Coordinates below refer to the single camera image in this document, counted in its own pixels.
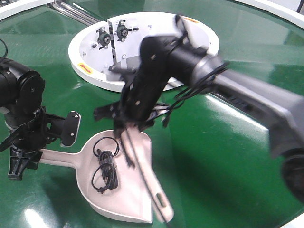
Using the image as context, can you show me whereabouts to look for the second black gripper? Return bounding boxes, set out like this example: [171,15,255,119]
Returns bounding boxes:
[0,106,66,181]

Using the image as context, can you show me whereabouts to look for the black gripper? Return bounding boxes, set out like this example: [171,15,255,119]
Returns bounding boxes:
[93,101,170,133]

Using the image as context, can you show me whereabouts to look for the pink plastic broom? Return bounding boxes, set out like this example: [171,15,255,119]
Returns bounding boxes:
[121,126,174,223]

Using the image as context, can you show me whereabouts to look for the pink plastic dustpan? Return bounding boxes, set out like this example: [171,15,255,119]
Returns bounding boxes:
[40,130,153,224]

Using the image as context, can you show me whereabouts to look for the black cable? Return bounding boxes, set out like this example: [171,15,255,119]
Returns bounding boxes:
[91,137,120,194]

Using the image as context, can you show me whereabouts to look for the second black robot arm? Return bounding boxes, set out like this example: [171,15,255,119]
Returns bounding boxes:
[0,58,65,181]

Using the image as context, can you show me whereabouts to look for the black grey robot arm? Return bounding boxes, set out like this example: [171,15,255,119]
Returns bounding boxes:
[94,15,304,201]

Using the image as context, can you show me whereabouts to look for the steel rollers upper left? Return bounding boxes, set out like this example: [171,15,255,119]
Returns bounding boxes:
[49,0,100,26]

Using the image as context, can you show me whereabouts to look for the white outer rim left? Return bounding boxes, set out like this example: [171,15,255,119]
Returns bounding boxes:
[0,0,54,20]

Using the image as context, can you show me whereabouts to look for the white inner conveyor ring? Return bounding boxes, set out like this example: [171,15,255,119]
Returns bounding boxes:
[68,12,220,93]

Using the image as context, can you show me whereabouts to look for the left black bearing mount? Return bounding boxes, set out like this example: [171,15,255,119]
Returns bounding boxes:
[96,27,111,50]

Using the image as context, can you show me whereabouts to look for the black bearing mount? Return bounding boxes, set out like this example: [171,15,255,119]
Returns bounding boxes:
[114,20,139,42]
[96,27,111,50]

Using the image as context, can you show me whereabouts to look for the right black bearing mount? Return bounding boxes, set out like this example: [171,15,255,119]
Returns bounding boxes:
[114,20,139,42]

